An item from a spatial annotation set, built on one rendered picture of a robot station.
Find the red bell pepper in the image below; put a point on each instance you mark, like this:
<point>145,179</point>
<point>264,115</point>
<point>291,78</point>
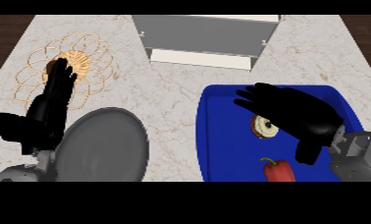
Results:
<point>279,170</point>

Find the grey white tiered shelf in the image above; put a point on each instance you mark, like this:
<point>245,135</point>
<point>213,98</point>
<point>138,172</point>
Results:
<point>209,39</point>

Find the tan woven flower placemat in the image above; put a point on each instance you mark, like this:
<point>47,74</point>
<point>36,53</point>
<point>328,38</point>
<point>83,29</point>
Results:
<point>88,61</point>

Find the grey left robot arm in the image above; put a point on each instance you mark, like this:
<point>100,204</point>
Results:
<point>29,167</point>

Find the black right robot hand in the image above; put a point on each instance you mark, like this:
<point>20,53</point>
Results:
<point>295,111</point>

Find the grey round plate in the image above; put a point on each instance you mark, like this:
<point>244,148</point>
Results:
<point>103,146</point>

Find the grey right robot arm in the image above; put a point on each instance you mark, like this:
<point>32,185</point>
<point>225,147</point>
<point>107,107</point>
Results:
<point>351,156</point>

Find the blue tray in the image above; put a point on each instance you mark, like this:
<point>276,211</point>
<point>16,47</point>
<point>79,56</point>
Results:
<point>232,149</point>

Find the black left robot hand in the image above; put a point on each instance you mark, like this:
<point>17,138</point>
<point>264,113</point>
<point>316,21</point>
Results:
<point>51,103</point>

